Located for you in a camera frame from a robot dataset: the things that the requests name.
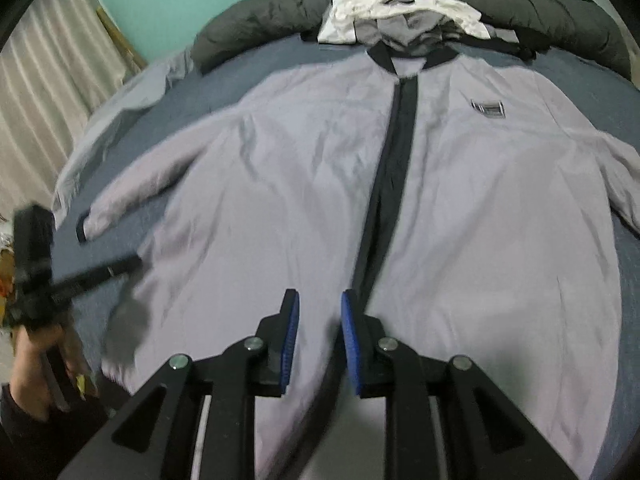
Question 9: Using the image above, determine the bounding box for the wooden frame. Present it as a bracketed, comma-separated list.
[95, 5, 148, 73]

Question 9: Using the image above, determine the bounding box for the grey garment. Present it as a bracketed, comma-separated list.
[352, 10, 461, 53]

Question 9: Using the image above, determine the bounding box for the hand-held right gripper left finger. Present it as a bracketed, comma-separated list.
[57, 287, 301, 480]

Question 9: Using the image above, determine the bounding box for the white garment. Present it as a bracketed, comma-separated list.
[317, 0, 491, 45]

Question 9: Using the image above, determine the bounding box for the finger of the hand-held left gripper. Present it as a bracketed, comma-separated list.
[52, 254, 146, 303]

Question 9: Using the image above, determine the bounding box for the light grey bedsheet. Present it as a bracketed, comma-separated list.
[52, 50, 196, 226]

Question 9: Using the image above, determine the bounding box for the dark grey duvet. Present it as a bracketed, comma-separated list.
[192, 0, 633, 81]

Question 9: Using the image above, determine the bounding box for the beige curtain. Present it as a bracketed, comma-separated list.
[0, 0, 126, 211]

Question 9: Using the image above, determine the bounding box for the black garment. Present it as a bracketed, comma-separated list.
[450, 22, 551, 61]

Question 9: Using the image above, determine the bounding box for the person's left hand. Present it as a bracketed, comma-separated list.
[10, 320, 98, 421]

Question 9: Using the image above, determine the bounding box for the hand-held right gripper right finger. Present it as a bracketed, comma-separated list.
[341, 289, 576, 480]

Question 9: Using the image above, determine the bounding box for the grey and black jacket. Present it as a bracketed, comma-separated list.
[75, 42, 640, 480]

